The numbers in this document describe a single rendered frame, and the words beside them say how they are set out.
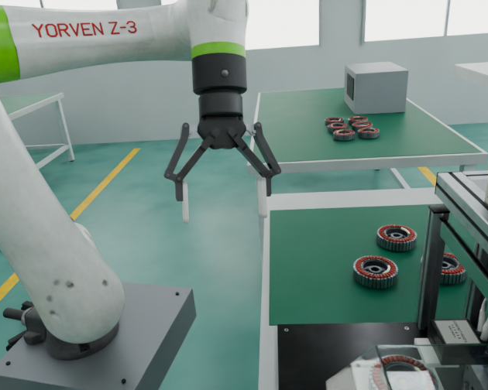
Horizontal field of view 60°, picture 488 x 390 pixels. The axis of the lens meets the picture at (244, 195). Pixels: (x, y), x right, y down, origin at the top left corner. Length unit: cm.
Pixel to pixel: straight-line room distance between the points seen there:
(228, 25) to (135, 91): 467
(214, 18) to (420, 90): 477
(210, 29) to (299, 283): 70
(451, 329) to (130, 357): 58
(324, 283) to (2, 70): 86
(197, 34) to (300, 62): 438
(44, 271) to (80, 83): 499
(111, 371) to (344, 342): 47
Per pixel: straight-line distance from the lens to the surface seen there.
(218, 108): 70
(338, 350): 95
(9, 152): 61
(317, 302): 110
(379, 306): 110
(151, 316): 98
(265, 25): 504
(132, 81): 536
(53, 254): 65
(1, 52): 74
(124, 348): 93
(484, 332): 82
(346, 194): 167
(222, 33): 72
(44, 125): 593
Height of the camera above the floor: 143
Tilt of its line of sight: 24 degrees down
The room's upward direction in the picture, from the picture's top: 4 degrees counter-clockwise
